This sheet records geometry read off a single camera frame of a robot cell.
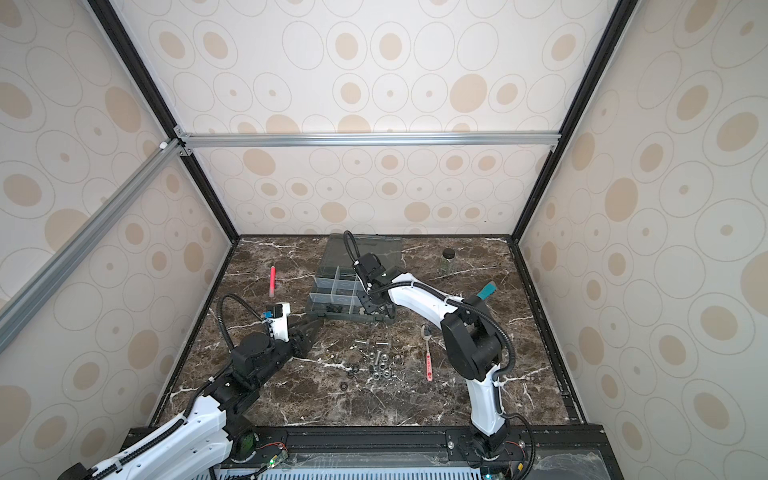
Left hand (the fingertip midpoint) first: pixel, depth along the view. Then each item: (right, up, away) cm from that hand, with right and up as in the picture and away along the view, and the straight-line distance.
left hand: (320, 320), depth 78 cm
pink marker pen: (-24, +8, +28) cm, 38 cm away
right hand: (+13, +4, +16) cm, 21 cm away
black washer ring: (+5, -19, +6) cm, 20 cm away
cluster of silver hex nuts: (+15, -15, +8) cm, 23 cm away
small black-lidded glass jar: (+38, +15, +25) cm, 48 cm away
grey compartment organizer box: (-1, +6, +25) cm, 26 cm away
